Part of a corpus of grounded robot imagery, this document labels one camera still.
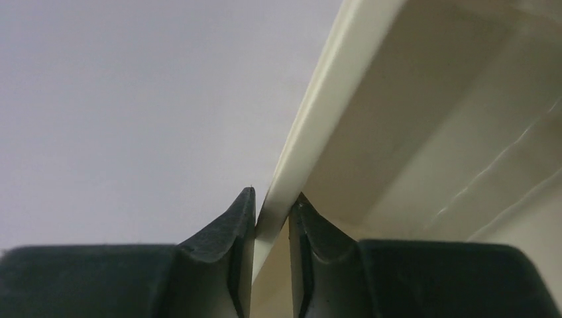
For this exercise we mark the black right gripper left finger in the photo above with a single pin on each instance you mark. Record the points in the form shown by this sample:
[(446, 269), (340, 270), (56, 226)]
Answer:
[(207, 275)]

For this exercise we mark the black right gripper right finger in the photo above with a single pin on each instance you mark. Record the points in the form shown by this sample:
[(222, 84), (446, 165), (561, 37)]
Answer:
[(334, 275)]

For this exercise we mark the beige plastic tub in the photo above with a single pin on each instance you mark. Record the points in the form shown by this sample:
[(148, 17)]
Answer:
[(430, 121)]

